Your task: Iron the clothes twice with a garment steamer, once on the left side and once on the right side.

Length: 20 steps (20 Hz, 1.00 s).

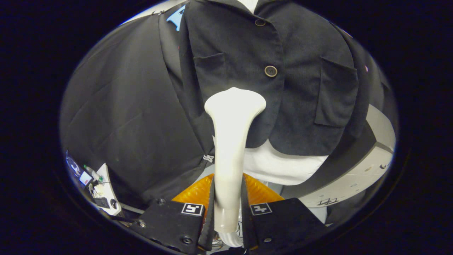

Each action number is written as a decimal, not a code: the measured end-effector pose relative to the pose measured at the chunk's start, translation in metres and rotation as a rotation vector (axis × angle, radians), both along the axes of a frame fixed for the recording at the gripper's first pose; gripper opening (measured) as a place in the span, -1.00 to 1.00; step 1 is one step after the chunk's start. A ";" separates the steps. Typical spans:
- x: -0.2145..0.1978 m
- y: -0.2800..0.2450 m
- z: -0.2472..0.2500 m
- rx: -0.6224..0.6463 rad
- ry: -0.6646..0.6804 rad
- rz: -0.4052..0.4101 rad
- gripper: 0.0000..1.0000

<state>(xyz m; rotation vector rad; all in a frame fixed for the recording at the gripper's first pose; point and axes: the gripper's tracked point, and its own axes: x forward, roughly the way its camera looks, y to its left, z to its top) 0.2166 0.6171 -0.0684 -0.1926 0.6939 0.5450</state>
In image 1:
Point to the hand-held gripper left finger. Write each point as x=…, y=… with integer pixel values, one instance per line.
x=207, y=233

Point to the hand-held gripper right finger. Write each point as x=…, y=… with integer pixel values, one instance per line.
x=247, y=230

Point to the white garment steamer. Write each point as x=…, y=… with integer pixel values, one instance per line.
x=230, y=141

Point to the black blazer jacket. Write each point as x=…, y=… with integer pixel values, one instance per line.
x=300, y=53

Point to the white side table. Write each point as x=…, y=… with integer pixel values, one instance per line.
x=106, y=187

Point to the grey cabinet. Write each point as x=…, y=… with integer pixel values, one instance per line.
x=354, y=177

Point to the green capped bottle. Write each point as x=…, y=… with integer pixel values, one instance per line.
x=93, y=173

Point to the small device with screen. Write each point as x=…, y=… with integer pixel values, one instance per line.
x=85, y=178

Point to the black backdrop cloth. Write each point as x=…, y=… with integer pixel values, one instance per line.
x=124, y=106

